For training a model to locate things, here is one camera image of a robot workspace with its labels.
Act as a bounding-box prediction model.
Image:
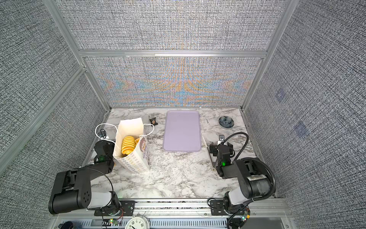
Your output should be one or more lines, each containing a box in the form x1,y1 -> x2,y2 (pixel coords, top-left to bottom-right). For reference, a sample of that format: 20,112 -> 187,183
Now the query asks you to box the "long glazed bread stick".
121,135 -> 136,156

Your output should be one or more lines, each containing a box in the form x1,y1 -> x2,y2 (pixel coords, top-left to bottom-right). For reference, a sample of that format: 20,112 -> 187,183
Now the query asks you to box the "white patterned paper bag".
95,117 -> 155,174

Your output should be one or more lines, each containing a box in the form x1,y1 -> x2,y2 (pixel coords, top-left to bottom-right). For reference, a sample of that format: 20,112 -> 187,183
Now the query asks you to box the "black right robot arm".
208,132 -> 276,215

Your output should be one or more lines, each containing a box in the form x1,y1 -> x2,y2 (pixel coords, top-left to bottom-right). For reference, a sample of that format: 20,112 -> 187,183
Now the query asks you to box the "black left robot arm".
48,140 -> 121,215

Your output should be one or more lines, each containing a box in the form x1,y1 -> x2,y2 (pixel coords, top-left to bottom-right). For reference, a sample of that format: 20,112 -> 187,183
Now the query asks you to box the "grey round dish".
218,116 -> 234,129

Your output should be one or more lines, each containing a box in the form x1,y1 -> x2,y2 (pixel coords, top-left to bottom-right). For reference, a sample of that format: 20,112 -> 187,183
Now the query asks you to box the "lilac plastic tray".
163,110 -> 202,152

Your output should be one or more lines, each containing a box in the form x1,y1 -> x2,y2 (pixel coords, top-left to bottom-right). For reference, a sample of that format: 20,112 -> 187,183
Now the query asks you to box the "white analog clock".
125,216 -> 150,229

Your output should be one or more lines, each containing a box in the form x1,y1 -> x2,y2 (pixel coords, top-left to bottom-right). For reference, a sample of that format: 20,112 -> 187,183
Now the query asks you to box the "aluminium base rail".
48,198 -> 297,229

